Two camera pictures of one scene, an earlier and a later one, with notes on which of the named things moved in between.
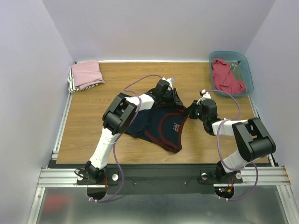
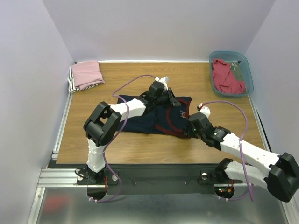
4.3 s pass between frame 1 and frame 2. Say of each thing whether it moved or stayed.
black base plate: stayed
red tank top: stayed
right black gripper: moved
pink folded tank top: stayed
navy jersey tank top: moved
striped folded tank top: stayed
